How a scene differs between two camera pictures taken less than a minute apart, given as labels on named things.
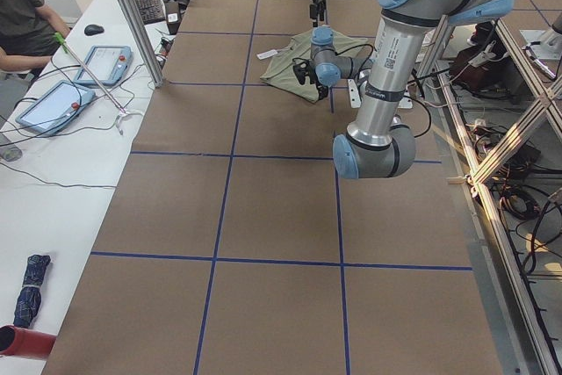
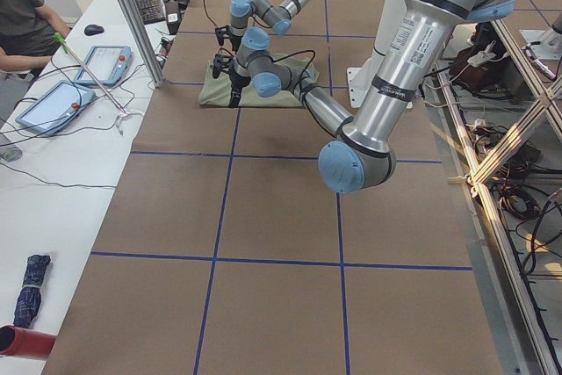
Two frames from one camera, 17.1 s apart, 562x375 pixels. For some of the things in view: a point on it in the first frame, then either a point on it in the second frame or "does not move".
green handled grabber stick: x=60 y=38 does not move
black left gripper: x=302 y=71 → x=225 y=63
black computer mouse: x=93 y=29 does not move
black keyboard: x=149 y=3 does not move
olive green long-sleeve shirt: x=281 y=72 → x=218 y=91
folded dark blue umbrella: x=29 y=299 does not move
